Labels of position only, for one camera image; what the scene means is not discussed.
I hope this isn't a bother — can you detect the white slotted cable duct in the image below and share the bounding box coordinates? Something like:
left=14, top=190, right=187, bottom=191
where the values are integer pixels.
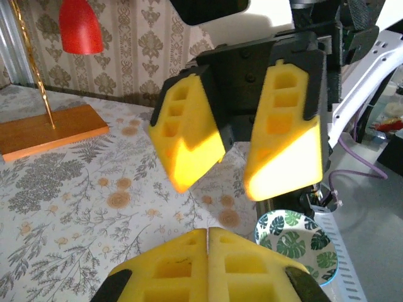
left=313, top=213, right=368, bottom=302

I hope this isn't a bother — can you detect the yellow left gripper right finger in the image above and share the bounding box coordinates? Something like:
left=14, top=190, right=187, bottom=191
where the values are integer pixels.
left=207, top=226, right=331, bottom=302

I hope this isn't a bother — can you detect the green leaf pattern bowl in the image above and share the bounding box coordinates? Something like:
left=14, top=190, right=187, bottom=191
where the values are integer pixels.
left=254, top=210, right=339, bottom=288

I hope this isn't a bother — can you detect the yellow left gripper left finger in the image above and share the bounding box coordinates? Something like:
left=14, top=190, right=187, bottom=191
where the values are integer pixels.
left=91, top=228, right=210, bottom=302

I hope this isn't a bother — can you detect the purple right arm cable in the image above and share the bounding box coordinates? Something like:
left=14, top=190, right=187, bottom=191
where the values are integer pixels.
left=328, top=109, right=389, bottom=204

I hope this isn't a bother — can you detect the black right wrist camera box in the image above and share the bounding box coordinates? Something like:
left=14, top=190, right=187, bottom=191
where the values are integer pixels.
left=169, top=0, right=251, bottom=26

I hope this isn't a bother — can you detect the aluminium cell frame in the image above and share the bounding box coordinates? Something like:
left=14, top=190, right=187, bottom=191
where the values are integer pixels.
left=0, top=0, right=26, bottom=86

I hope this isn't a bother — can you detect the red wine glass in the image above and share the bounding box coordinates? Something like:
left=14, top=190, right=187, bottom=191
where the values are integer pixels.
left=59, top=0, right=105, bottom=56

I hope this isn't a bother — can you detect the gold wire glass rack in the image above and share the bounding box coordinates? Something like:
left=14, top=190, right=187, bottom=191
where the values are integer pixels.
left=9, top=0, right=57, bottom=130

